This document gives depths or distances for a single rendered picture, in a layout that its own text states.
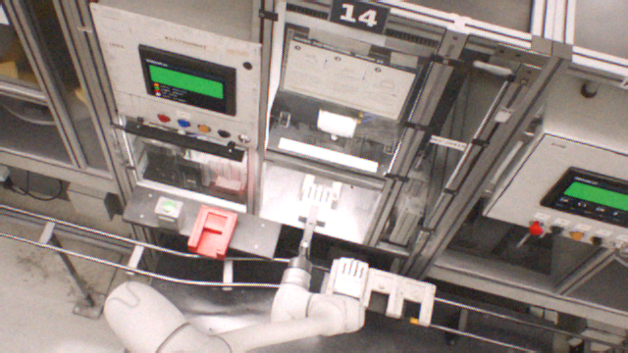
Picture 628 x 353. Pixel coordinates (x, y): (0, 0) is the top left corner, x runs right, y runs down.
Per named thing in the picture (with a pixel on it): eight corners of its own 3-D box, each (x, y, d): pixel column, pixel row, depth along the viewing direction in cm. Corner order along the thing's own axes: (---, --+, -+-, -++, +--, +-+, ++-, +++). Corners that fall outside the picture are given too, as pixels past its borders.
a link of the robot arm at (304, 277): (309, 287, 209) (313, 270, 212) (281, 280, 210) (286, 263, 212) (306, 297, 217) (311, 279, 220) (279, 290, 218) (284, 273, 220)
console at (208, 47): (115, 121, 198) (84, 12, 157) (149, 48, 211) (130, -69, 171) (253, 157, 196) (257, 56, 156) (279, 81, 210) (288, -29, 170)
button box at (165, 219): (157, 226, 233) (153, 211, 222) (165, 207, 236) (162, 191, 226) (180, 232, 232) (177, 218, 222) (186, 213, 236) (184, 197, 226)
